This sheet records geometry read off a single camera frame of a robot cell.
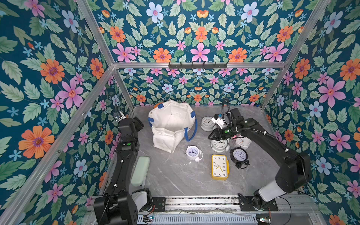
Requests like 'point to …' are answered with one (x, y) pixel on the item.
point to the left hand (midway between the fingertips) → (133, 117)
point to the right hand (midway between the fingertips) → (213, 135)
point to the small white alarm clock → (193, 153)
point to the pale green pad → (140, 170)
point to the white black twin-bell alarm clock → (220, 146)
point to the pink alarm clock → (234, 137)
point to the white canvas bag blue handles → (169, 121)
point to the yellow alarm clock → (220, 167)
